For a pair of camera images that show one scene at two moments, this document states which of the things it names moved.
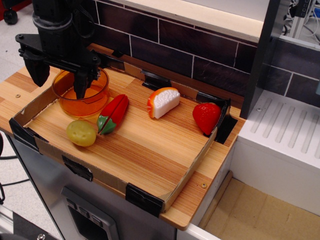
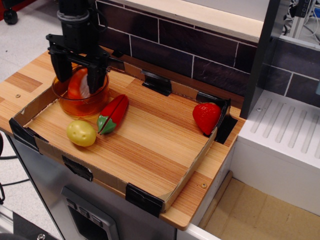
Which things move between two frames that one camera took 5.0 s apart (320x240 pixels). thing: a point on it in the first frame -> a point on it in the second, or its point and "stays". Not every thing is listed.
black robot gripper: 61,45 -> 79,43
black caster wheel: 10,16 stays
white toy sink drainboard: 278,149 stays
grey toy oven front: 78,209 stays
